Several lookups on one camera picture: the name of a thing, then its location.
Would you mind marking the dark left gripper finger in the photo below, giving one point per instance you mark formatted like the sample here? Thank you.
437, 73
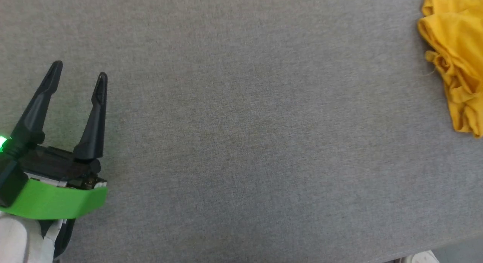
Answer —
94, 131
34, 116

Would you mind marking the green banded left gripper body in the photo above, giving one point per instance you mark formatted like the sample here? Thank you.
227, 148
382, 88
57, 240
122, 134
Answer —
56, 199

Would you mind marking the yellow garment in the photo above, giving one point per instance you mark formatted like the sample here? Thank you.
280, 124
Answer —
456, 40

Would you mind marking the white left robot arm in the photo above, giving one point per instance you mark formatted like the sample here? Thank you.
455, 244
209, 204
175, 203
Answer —
19, 240

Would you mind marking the white rounded object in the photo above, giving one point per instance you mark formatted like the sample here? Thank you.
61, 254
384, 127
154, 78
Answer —
422, 257

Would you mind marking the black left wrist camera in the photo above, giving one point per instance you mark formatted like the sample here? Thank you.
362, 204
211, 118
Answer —
11, 183

